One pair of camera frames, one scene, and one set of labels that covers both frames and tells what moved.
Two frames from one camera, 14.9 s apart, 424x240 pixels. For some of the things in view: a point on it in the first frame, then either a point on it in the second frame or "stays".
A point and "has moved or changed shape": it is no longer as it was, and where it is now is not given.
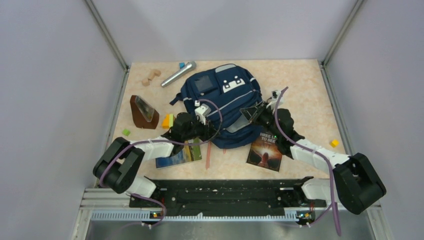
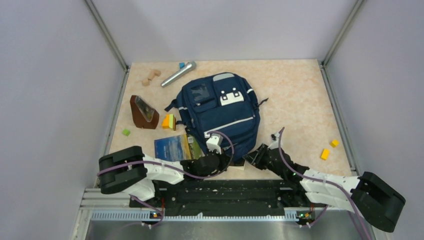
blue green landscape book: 190,154 stays
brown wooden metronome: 144,115 stays
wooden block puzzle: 146,82 stays
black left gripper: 209,131 -> 225,161
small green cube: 126,132 stays
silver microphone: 189,67 stays
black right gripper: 250,113 -> 255,157
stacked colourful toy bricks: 168,121 stays
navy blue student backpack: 222,91 has moved or changed shape
